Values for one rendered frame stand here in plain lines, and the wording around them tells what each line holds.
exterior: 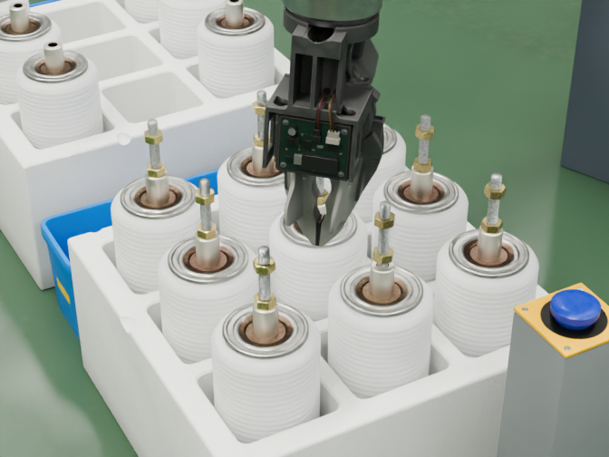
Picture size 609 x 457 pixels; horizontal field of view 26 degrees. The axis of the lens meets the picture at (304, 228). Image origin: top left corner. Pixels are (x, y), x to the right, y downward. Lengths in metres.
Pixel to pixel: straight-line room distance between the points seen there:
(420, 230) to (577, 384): 0.29
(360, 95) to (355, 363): 0.30
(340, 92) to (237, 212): 0.40
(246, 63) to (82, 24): 0.35
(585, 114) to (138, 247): 0.73
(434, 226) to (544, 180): 0.55
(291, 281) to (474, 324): 0.18
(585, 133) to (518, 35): 0.42
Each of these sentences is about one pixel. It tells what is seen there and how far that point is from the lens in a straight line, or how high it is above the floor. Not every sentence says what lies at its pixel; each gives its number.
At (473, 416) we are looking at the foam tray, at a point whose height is 0.13.
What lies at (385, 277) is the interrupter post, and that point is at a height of 0.27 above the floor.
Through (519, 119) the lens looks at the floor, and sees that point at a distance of 1.97.
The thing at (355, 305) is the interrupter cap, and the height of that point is 0.25.
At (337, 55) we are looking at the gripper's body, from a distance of 0.95.
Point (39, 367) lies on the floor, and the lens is 1.53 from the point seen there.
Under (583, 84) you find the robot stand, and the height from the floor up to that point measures 0.13.
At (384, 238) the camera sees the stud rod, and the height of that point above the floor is 0.31.
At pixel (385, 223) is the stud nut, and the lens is 1.14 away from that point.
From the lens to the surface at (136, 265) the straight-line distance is 1.33.
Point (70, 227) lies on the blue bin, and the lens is 1.56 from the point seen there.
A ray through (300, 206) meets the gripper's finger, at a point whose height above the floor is 0.39.
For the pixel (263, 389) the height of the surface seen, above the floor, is 0.23.
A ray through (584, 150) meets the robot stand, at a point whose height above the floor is 0.04.
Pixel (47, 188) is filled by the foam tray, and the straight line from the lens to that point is 1.56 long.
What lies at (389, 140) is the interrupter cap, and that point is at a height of 0.25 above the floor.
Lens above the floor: 0.99
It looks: 35 degrees down
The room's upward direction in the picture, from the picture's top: straight up
